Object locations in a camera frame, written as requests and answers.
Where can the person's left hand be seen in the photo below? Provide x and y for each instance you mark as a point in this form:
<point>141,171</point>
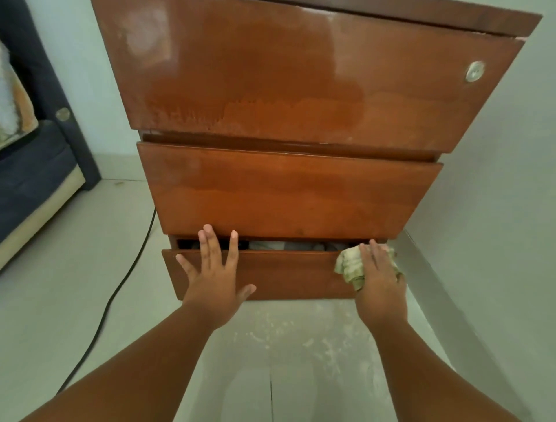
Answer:
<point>215,287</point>

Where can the person's right hand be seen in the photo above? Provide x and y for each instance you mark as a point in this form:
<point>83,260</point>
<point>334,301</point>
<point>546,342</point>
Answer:
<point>380,287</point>

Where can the green checked cleaning cloth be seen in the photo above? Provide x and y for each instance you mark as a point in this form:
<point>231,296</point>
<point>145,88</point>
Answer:
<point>349,265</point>

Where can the brown wooden bedside cabinet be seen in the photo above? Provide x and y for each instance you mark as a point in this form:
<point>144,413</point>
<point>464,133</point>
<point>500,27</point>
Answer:
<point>282,108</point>

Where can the person's left forearm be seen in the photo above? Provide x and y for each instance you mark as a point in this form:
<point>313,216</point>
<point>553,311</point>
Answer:
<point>130,369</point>

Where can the person's right forearm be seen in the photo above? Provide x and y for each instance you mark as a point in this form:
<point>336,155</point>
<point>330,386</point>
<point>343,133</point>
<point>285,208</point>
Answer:
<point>430,378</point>

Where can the white folded cloth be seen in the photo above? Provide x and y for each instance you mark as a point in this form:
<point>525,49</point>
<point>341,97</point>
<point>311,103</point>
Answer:
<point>278,245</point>

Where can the silver bolt cap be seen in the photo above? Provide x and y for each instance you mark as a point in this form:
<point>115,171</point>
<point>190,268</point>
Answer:
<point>62,114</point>

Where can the silver round drawer lock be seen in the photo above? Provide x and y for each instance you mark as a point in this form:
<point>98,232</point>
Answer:
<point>474,71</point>

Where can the striped bed sheet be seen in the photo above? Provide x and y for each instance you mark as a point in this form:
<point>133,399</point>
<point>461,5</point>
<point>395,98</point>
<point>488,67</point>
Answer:
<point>15,108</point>

